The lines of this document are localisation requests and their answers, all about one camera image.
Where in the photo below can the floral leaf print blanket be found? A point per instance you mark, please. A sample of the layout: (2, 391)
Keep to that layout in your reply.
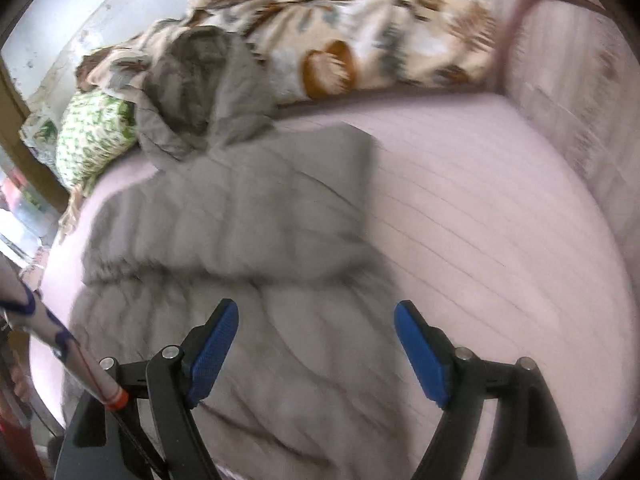
(400, 35)

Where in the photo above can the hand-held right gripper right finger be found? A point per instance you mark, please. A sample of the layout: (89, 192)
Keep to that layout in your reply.
(420, 350)

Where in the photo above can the white printed stick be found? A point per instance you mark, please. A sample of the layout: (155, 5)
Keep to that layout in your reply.
(85, 367)

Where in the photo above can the striped floral back cushion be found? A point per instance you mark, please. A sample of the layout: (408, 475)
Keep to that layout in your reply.
(565, 85)

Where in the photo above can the white green printed pillow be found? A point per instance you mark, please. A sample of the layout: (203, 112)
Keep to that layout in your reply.
(42, 132)

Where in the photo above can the grey quilted comforter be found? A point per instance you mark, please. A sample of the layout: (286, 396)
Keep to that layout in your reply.
(225, 210)

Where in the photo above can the beige fringed cloth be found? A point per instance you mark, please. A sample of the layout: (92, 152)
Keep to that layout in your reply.
(72, 205)

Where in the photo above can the brown wooden door frame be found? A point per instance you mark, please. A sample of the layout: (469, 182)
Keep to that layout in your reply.
(30, 130)

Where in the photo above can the green patterned pillow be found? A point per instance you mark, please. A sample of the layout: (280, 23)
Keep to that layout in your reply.
(90, 140)

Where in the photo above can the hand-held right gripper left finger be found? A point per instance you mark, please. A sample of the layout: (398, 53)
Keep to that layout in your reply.
(215, 350)

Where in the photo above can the pink quilted bed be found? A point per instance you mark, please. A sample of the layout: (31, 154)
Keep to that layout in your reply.
(475, 210)

